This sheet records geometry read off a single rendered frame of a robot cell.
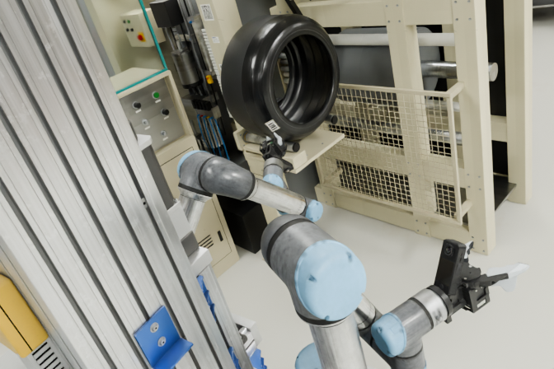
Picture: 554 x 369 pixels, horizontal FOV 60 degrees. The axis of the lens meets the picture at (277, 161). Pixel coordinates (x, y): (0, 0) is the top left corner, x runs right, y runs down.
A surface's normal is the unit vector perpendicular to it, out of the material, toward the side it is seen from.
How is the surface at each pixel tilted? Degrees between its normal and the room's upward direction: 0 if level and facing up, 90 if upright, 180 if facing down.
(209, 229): 90
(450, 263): 59
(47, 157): 90
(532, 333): 0
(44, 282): 90
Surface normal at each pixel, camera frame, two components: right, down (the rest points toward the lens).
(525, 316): -0.25, -0.85
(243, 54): -0.66, -0.24
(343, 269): 0.44, 0.22
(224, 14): 0.69, 0.18
